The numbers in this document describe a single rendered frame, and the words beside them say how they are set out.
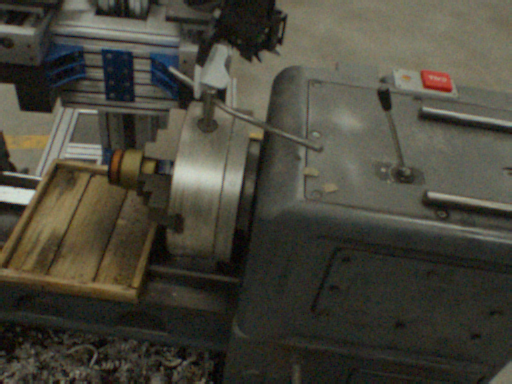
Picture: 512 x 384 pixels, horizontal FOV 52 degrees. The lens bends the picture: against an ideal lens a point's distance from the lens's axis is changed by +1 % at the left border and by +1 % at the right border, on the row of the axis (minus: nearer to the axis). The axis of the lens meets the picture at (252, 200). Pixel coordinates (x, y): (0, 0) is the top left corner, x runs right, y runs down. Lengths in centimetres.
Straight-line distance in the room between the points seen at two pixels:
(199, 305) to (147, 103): 75
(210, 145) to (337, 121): 25
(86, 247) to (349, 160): 62
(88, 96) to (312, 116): 87
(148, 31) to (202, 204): 76
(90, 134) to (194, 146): 166
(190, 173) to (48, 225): 46
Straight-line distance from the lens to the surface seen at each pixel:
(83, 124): 264
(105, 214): 129
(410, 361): 120
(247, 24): 76
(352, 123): 102
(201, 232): 97
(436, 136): 106
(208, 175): 93
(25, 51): 151
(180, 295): 117
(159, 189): 102
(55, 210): 132
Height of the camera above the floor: 184
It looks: 46 degrees down
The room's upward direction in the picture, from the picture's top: 10 degrees clockwise
